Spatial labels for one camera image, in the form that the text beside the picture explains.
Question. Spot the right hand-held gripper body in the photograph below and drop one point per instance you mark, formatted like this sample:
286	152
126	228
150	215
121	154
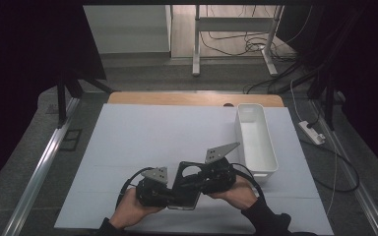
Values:
218	177

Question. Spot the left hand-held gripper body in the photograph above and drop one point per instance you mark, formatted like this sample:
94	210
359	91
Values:
152	193

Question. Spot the person's right hand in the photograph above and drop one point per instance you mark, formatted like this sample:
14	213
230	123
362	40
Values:
239	195

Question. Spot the person's left hand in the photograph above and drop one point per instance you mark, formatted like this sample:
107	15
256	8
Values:
128	211

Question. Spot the white plastic storage box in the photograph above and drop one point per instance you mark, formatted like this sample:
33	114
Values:
257	144

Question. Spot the pale blue table mat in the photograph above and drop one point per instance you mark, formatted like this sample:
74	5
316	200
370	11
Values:
164	131

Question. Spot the white power strip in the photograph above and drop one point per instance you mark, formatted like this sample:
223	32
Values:
311	132

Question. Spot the black metal stand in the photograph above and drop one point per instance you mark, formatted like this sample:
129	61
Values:
61	101
328	98

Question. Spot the white cabinet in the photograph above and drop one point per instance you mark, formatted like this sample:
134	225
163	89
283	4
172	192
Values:
128	29

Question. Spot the aluminium floor rail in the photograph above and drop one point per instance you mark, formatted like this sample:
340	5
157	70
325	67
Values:
36	173
357	193

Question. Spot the white metal desk frame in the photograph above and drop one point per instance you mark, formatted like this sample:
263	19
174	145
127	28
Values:
233	24

